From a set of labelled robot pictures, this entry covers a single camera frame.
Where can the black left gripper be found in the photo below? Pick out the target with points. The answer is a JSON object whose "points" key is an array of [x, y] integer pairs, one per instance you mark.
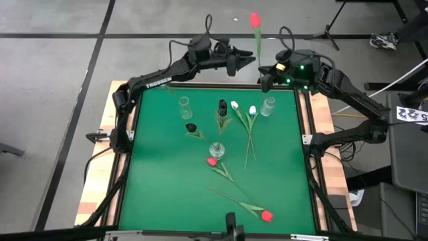
{"points": [[204, 53]]}

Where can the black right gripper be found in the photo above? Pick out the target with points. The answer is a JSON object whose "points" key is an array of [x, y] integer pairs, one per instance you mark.
{"points": [[297, 73]]}

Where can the pink artificial tulip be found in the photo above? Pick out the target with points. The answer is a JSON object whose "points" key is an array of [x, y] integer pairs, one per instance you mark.
{"points": [[255, 20], [267, 216], [211, 162]]}

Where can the black artificial tulip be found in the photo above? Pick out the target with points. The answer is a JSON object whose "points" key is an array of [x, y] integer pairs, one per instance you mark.
{"points": [[222, 103], [191, 127], [222, 111]]}

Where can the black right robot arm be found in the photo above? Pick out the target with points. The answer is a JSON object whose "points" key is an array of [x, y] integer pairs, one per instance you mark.
{"points": [[354, 97]]}

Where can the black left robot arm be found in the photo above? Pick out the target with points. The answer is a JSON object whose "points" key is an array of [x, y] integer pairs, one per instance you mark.
{"points": [[174, 72]]}

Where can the clear glass bottle vase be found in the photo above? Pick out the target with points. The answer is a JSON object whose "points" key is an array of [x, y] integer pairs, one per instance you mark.
{"points": [[267, 108]]}

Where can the clear glass flask vase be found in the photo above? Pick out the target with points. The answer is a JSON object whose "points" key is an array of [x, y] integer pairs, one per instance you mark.
{"points": [[186, 113]]}

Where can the clear round glass vase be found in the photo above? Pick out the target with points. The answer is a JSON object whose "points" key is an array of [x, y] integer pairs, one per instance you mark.
{"points": [[217, 154]]}

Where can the black tripod stand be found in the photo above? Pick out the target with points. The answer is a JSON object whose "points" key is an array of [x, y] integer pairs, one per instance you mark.
{"points": [[326, 33]]}

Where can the person's shoe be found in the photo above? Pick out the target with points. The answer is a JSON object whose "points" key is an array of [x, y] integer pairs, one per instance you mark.
{"points": [[384, 41]]}

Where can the white number tag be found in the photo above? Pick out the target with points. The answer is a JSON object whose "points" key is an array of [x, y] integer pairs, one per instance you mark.
{"points": [[411, 114]]}

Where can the white floor object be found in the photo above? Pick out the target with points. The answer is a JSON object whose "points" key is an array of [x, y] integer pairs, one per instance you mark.
{"points": [[357, 197]]}

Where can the black blurry object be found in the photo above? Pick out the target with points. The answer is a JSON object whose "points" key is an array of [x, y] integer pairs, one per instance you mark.
{"points": [[232, 224]]}

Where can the green table mat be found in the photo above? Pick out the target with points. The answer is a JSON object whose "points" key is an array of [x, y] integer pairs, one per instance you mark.
{"points": [[174, 201]]}

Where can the person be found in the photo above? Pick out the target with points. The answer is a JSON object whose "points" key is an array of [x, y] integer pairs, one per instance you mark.
{"points": [[414, 30]]}

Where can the black table clamp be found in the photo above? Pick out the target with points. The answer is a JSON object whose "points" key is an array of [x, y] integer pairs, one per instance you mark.
{"points": [[95, 136]]}

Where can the grey cabinet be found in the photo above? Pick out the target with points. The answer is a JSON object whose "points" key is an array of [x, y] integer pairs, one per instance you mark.
{"points": [[408, 157]]}

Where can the grey computer case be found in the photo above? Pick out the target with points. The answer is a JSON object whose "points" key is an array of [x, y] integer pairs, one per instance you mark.
{"points": [[384, 214]]}

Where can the grey chair foot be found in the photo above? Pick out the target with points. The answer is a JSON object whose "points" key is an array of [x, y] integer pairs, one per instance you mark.
{"points": [[11, 149]]}

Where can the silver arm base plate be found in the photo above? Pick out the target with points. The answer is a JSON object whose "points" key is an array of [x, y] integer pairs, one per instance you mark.
{"points": [[130, 135], [307, 139]]}

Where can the silver metal bracket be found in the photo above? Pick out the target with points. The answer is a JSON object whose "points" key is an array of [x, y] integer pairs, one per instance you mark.
{"points": [[123, 233], [309, 237]]}

